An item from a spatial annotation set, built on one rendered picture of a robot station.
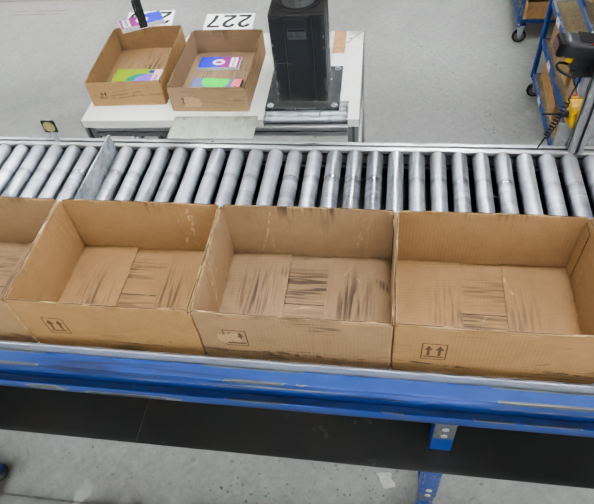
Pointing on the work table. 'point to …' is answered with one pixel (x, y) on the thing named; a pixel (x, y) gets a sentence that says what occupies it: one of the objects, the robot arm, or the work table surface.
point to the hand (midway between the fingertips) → (139, 15)
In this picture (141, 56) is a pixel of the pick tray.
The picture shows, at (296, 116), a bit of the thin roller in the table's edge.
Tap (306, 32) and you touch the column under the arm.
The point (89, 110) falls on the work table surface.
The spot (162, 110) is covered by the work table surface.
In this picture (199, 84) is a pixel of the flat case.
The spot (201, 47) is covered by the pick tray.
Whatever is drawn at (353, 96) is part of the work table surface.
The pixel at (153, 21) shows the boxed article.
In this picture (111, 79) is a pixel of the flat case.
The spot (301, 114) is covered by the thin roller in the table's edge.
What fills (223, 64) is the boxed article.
